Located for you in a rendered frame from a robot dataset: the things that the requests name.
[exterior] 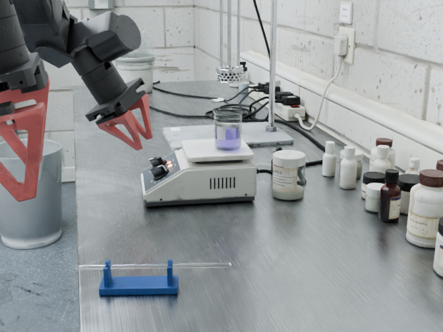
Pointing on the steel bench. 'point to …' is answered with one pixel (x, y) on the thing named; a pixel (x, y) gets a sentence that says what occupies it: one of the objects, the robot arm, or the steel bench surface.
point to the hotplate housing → (204, 183)
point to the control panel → (165, 176)
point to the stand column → (272, 67)
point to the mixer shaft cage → (229, 72)
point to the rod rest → (138, 284)
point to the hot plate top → (206, 148)
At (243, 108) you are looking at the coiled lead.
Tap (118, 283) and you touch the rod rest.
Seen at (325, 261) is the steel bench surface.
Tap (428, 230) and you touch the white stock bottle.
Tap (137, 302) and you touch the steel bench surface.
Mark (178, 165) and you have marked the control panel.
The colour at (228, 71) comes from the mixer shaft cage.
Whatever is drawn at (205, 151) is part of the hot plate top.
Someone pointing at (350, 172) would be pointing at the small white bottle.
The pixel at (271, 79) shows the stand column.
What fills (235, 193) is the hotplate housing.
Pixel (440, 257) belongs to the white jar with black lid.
